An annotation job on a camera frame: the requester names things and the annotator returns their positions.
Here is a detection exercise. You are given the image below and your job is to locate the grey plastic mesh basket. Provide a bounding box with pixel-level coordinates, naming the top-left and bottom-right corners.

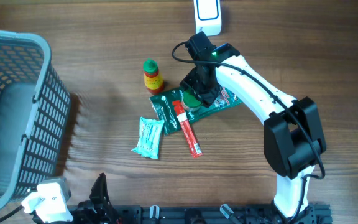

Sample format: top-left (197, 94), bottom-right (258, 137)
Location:
top-left (0, 30), bottom-right (71, 209)

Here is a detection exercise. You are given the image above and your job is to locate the green 3M gloves packet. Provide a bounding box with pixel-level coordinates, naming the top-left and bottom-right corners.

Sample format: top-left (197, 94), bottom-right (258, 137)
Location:
top-left (150, 87), bottom-right (242, 135)

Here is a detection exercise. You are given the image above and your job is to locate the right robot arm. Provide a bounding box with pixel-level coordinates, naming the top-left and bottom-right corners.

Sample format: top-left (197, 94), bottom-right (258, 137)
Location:
top-left (180, 40), bottom-right (326, 223)

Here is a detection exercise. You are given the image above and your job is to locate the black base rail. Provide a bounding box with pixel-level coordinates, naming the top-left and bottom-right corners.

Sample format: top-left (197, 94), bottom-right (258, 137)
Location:
top-left (67, 203), bottom-right (333, 224)

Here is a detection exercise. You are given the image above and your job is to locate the red white stick sachet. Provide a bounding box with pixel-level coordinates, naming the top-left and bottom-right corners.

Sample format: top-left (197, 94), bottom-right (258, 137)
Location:
top-left (172, 100), bottom-right (203, 159)

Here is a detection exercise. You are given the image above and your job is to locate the right black cable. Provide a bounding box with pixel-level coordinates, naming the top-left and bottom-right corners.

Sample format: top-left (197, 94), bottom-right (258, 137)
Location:
top-left (171, 41), bottom-right (326, 223)

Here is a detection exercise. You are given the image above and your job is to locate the red yellow sauce bottle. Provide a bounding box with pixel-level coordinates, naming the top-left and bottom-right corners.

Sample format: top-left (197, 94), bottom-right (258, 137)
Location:
top-left (143, 59), bottom-right (164, 95)

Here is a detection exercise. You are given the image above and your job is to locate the white barcode scanner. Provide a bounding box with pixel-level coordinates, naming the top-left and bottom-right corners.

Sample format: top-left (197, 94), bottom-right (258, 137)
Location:
top-left (193, 0), bottom-right (222, 36)

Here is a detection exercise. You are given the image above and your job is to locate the green lid jar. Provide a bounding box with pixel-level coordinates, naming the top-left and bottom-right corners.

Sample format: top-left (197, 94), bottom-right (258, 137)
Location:
top-left (181, 90), bottom-right (202, 112)

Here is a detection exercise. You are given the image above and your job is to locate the left black cable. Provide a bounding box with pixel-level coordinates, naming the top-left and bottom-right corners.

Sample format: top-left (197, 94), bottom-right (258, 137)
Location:
top-left (0, 204), bottom-right (24, 224)

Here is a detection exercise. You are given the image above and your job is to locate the black cable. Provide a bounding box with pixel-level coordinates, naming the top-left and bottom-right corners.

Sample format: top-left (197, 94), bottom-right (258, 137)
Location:
top-left (0, 204), bottom-right (24, 224)
top-left (171, 41), bottom-right (326, 223)

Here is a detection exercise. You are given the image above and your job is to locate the light green wipes packet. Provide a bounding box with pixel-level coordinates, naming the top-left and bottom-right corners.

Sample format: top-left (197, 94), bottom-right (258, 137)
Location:
top-left (132, 117), bottom-right (164, 159)

